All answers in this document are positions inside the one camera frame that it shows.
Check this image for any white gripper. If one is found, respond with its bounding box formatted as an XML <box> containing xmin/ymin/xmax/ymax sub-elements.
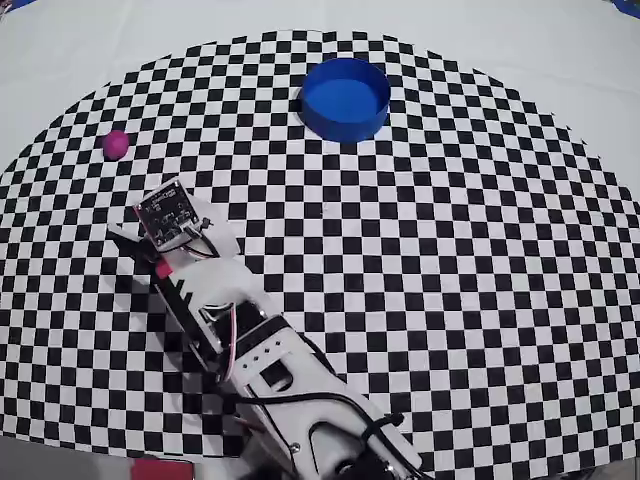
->
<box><xmin>108</xmin><ymin>199</ymin><xmax>290</xmax><ymax>365</ymax></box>

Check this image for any pink ball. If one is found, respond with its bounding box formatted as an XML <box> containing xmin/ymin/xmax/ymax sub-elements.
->
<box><xmin>102</xmin><ymin>129</ymin><xmax>131</xmax><ymax>161</ymax></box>

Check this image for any blue round box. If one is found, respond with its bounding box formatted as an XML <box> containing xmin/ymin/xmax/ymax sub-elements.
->
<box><xmin>299</xmin><ymin>58</ymin><xmax>392</xmax><ymax>144</ymax></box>

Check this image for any red flat block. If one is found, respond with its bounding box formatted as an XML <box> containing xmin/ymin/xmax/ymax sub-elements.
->
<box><xmin>130</xmin><ymin>459</ymin><xmax>195</xmax><ymax>480</ymax></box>

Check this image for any white mat with checkered print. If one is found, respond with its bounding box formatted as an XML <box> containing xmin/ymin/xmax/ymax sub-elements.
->
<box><xmin>0</xmin><ymin>0</ymin><xmax>640</xmax><ymax>480</ymax></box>

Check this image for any black camera circuit board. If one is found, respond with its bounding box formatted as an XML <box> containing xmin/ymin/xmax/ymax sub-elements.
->
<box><xmin>133</xmin><ymin>176</ymin><xmax>214</xmax><ymax>252</ymax></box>

